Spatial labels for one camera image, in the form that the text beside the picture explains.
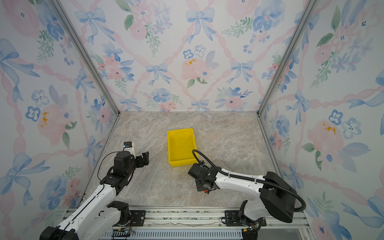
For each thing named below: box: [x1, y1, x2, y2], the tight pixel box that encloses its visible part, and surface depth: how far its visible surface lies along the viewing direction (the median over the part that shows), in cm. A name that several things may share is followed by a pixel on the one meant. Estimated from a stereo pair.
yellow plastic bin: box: [167, 128, 198, 167], surface depth 102 cm
